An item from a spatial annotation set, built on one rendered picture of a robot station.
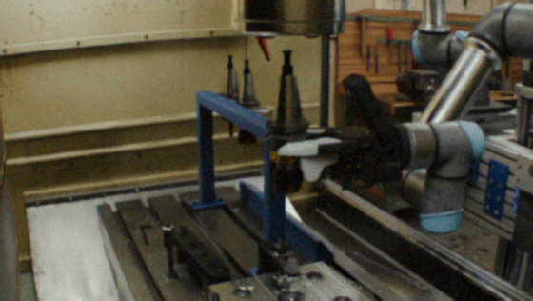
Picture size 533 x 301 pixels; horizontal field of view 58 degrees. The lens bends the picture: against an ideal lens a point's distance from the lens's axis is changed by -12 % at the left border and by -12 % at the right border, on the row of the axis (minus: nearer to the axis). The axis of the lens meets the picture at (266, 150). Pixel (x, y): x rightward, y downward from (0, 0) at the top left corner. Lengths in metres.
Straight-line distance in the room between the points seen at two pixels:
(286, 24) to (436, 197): 0.40
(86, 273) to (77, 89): 0.57
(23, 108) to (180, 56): 0.54
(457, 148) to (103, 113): 1.17
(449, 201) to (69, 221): 1.20
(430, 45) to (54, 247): 1.36
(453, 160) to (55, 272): 1.15
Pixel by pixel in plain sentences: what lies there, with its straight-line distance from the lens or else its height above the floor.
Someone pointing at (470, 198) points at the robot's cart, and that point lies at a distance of 1.80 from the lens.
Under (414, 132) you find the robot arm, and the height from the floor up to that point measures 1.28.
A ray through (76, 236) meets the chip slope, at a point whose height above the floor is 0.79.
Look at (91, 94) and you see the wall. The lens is 1.72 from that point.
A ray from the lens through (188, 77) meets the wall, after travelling 1.78.
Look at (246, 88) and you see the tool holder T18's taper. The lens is 1.31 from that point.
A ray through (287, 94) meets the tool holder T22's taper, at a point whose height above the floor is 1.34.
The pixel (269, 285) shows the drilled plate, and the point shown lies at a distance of 0.96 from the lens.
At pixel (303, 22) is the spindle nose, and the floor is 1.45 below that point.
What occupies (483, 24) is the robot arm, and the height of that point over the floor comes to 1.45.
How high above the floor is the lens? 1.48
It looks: 16 degrees down
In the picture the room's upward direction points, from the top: straight up
